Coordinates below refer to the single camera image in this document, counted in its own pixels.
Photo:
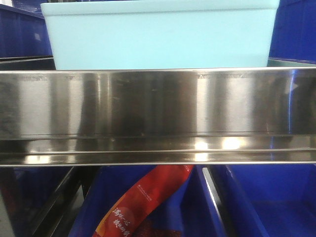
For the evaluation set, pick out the light blue plastic bin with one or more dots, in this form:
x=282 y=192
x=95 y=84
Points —
x=160 y=34

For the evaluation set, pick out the red snack bag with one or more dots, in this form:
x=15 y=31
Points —
x=135 y=205

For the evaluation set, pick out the stainless steel shelf rack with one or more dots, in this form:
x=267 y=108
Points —
x=58 y=128

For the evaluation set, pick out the blue crate with snack bag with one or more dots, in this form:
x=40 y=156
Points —
x=190 y=212

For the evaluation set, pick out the blue crate lower right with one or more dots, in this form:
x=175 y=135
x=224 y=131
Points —
x=269 y=200

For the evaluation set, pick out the blue crate upper right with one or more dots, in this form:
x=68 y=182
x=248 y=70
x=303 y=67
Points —
x=294 y=35

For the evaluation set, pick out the blue crate upper left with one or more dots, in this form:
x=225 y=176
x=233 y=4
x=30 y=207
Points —
x=22 y=33

